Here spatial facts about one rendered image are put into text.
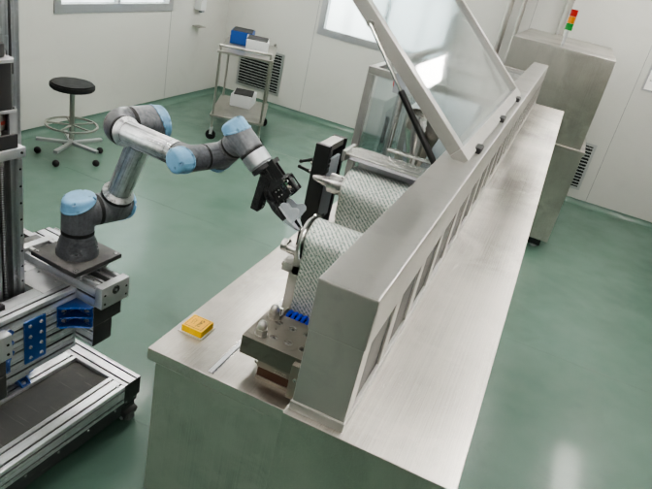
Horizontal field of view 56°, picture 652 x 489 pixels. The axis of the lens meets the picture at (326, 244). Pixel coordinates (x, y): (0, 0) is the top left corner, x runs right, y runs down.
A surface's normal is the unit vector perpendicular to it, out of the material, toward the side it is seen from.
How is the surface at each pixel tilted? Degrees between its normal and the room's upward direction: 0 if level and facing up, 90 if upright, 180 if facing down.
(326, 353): 90
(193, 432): 90
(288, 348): 0
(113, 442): 0
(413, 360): 0
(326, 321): 90
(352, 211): 92
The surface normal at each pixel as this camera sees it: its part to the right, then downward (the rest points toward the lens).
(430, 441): 0.20, -0.87
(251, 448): -0.38, 0.34
